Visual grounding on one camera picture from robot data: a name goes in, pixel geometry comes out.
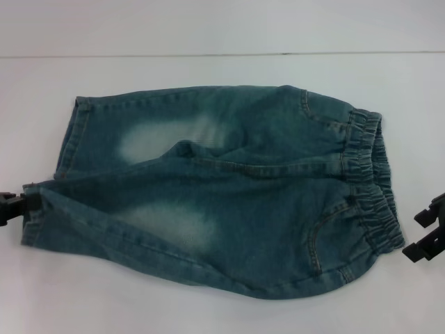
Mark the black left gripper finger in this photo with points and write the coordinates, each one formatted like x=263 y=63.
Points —
x=21 y=199
x=12 y=214

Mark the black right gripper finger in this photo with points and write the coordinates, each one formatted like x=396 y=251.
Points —
x=432 y=214
x=426 y=248

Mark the blue denim shorts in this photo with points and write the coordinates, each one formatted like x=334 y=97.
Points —
x=215 y=195

